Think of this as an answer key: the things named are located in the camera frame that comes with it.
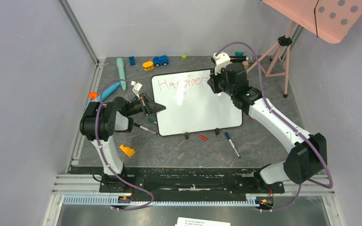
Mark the mint toy crayon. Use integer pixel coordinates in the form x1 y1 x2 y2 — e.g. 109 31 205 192
116 58 127 91

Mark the red marker cap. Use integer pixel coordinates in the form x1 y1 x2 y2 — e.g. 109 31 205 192
199 135 208 141

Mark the yellow oval toy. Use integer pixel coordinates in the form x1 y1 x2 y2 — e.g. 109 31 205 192
142 61 155 71

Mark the tan wooden cube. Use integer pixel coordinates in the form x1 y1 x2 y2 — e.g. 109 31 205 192
242 61 249 70

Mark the blue whiteboard marker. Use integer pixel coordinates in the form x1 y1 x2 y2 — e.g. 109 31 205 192
224 132 241 158

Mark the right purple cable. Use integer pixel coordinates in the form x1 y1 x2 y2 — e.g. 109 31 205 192
215 41 334 213

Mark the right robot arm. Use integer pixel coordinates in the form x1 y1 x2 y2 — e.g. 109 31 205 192
207 63 327 192

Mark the blue toy crayon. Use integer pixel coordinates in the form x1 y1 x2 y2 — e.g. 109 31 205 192
90 82 121 102

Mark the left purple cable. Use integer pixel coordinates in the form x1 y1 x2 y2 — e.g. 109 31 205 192
94 79 155 212

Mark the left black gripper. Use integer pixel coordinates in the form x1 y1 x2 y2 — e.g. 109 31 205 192
126 93 166 116

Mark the black toy microphone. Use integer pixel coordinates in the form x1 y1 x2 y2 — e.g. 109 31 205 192
230 55 256 64

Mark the teal block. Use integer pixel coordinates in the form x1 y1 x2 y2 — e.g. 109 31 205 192
235 51 244 56

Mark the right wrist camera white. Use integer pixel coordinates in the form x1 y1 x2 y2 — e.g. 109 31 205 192
213 52 230 75

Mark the white cable duct strip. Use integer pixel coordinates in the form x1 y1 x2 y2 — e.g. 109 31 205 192
62 194 263 207

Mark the dark blue block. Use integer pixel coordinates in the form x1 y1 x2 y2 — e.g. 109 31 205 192
129 56 136 66

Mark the blue toy car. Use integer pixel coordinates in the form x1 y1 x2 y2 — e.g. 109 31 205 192
153 55 169 67

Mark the yellow stair block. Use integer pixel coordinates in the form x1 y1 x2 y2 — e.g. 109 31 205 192
119 145 135 158

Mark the orange small toy piece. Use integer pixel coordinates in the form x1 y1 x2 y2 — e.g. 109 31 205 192
89 91 99 101

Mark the purple cable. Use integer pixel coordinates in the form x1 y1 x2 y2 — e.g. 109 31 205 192
94 79 155 212
215 41 334 213

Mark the white printed paper sheet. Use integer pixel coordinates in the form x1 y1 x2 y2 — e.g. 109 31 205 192
175 217 230 226

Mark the pink perforated board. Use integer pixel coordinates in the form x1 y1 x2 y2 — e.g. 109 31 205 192
263 0 362 44

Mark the white whiteboard black frame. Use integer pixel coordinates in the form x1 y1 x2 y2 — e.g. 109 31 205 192
151 69 243 136

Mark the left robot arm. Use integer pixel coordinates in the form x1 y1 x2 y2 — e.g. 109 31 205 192
80 93 166 192

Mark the black whiteboard marker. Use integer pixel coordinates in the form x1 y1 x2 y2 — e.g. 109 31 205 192
133 122 158 135

